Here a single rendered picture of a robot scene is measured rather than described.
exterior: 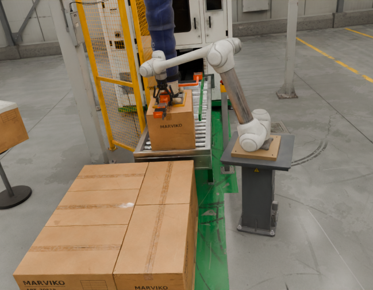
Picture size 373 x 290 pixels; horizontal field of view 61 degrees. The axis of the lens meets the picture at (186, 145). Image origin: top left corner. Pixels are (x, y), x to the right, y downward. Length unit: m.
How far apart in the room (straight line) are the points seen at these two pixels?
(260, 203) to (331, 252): 0.64
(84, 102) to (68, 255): 1.92
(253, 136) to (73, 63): 2.10
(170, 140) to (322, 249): 1.52
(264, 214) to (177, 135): 0.99
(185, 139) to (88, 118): 1.30
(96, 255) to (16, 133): 1.92
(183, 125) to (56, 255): 1.41
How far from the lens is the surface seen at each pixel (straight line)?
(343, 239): 2.92
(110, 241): 2.14
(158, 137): 2.84
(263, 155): 2.35
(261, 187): 2.57
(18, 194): 3.98
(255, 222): 2.79
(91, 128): 3.73
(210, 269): 2.58
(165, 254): 1.97
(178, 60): 2.28
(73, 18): 3.43
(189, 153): 2.82
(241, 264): 2.61
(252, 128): 2.15
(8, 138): 3.60
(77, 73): 3.54
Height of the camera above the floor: 1.96
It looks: 28 degrees down
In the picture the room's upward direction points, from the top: 6 degrees counter-clockwise
